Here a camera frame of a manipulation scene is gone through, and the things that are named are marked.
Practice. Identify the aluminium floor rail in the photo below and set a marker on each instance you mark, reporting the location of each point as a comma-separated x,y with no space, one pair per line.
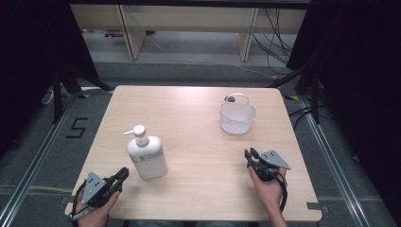
334,164
28,176

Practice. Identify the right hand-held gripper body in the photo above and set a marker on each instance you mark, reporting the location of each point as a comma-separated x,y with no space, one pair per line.
272,160

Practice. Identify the white pump bottle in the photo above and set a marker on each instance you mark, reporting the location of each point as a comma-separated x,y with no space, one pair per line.
148,157

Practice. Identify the black curtain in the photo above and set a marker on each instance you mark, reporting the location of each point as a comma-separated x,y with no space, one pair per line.
31,63
362,78

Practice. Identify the white mesh basket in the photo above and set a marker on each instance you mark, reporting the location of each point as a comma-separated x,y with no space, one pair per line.
238,118

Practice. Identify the black metal stand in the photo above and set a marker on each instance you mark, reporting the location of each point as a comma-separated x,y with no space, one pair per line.
315,94
57,94

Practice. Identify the yellow black tape piece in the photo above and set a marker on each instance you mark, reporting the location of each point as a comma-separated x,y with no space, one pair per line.
291,97
84,95

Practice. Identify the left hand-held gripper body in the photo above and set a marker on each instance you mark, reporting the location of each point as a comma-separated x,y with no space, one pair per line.
94,189

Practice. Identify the person's right hand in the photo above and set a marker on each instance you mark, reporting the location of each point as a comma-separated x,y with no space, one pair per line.
271,192

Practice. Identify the person's left hand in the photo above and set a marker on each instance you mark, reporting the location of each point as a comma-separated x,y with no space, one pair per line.
93,217

